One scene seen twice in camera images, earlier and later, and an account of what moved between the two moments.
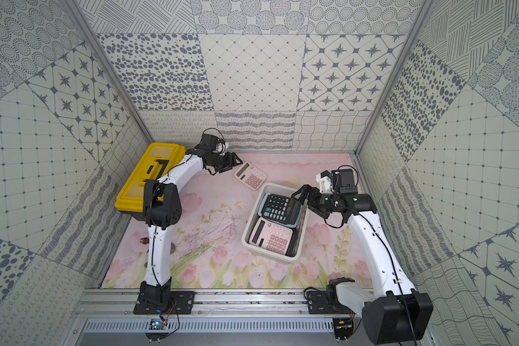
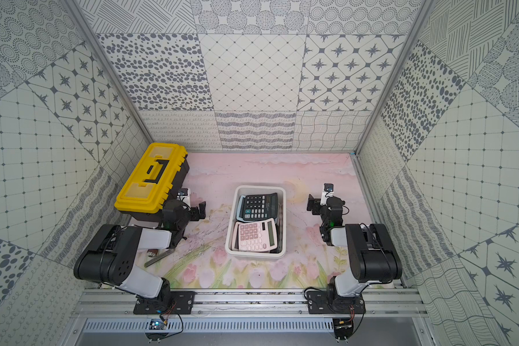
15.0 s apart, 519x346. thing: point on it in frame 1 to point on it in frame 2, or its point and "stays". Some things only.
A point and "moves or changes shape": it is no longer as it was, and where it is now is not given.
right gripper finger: x=304 y=191 to x=313 y=205
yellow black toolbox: x=155 y=164 stays
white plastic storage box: x=274 y=222 moves or changes shape
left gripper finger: x=233 y=158 to x=198 y=213
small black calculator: x=280 y=209 to x=257 y=207
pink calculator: x=251 y=175 to x=258 y=236
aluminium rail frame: x=218 y=311 stays
